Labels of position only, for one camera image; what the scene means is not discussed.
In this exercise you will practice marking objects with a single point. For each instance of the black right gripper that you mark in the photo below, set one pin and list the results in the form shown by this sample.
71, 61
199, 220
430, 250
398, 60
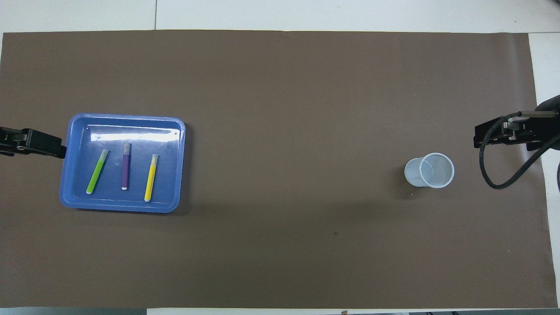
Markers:
547, 127

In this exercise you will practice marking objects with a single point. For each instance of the green highlighter pen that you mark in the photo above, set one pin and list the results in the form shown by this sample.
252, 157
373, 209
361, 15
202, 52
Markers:
96, 173

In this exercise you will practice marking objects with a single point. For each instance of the purple highlighter pen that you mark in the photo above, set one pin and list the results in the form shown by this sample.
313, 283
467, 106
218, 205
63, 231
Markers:
125, 168

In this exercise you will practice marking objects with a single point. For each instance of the yellow highlighter pen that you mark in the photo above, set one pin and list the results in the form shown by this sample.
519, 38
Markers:
151, 179

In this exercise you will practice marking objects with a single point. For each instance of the translucent plastic cup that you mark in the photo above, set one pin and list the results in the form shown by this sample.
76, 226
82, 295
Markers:
413, 173

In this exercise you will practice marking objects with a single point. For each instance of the blue plastic tray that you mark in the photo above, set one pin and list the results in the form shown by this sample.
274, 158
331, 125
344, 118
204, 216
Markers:
168, 192

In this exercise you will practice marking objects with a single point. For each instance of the brown table mat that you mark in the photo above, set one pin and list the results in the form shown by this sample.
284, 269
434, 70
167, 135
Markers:
280, 109

